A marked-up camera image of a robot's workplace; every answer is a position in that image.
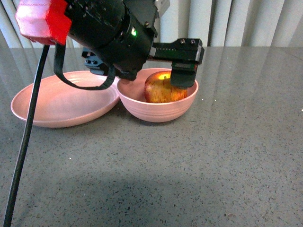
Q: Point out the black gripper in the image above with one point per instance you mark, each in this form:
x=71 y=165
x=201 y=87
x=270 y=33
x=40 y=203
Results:
x=121 y=33

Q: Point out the red yellow apple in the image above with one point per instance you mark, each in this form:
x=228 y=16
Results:
x=158 y=89

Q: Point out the pink bowl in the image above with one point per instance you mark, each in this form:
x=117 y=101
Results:
x=132 y=96

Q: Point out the pink plate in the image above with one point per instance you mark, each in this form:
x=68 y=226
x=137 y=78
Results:
x=60 y=105

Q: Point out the grey pleated curtain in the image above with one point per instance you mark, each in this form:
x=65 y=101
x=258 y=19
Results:
x=277 y=23

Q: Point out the red pink camera mount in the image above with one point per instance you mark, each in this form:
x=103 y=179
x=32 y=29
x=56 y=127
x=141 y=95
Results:
x=43 y=21

